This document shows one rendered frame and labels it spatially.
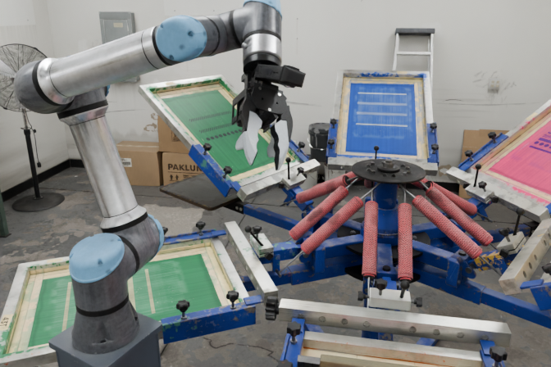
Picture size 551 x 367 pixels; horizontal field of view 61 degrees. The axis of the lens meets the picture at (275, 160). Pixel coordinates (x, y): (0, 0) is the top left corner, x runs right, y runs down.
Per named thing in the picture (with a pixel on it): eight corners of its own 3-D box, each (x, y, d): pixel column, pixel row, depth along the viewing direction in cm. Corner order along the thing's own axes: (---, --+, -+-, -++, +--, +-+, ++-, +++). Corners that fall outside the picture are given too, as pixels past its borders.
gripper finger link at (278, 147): (277, 178, 86) (269, 131, 88) (295, 167, 81) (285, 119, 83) (262, 178, 84) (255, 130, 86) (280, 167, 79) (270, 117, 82)
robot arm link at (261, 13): (250, 17, 99) (288, 6, 96) (248, 61, 95) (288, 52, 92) (233, -7, 92) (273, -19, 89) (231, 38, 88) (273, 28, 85)
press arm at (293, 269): (75, 328, 163) (74, 314, 161) (76, 319, 168) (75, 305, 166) (384, 267, 202) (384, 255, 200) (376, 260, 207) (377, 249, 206)
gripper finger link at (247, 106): (257, 142, 81) (266, 101, 85) (261, 138, 79) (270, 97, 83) (233, 131, 79) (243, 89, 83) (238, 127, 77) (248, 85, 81)
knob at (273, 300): (282, 326, 147) (282, 306, 145) (265, 324, 148) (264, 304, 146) (286, 312, 154) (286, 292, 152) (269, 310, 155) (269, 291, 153)
